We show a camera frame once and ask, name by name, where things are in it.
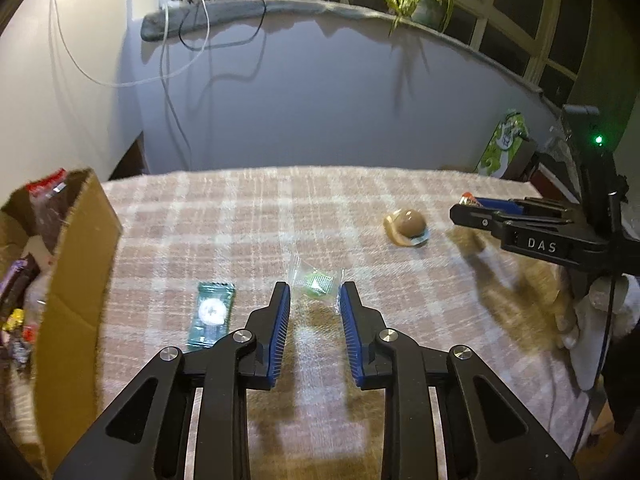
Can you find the black patterned candy packet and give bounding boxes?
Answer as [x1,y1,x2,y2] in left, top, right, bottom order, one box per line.
[9,338,34,370]

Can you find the large Snickers bar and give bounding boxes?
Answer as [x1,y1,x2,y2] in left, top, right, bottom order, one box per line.
[0,254,40,323]

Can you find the clear bag of red snacks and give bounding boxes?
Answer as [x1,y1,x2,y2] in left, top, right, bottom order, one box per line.
[26,168,68,255]

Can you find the yellow candy packet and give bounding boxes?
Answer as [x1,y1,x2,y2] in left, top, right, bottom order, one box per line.
[2,308,25,333]

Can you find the orange blue jelly cup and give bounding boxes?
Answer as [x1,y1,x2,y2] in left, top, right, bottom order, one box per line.
[459,192,482,207]

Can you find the green white snack bag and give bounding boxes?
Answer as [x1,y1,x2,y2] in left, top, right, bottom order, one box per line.
[476,110,529,178]

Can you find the teal round candy packet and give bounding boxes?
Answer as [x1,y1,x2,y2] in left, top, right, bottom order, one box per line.
[186,282,235,351]

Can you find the brown jelly cup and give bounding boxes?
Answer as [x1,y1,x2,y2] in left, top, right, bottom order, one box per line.
[383,208,430,247]

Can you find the clear green candy packet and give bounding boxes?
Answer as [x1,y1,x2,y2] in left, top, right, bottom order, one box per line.
[288,255,345,308]

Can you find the pink plaid tablecloth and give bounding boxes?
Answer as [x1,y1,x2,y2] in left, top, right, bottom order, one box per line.
[0,164,601,480]

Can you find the cardboard box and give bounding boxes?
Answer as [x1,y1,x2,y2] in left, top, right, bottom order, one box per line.
[1,169,122,479]

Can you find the pale cracker packet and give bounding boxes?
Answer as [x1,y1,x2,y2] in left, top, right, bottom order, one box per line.
[24,270,52,327]

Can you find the grey windowsill cushion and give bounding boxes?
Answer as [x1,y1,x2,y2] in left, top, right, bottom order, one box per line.
[168,0,544,98]

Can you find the white cable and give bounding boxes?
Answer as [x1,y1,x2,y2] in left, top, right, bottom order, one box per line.
[49,0,212,89]

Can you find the black cable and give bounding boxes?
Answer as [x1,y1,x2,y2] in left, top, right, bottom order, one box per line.
[177,0,269,51]

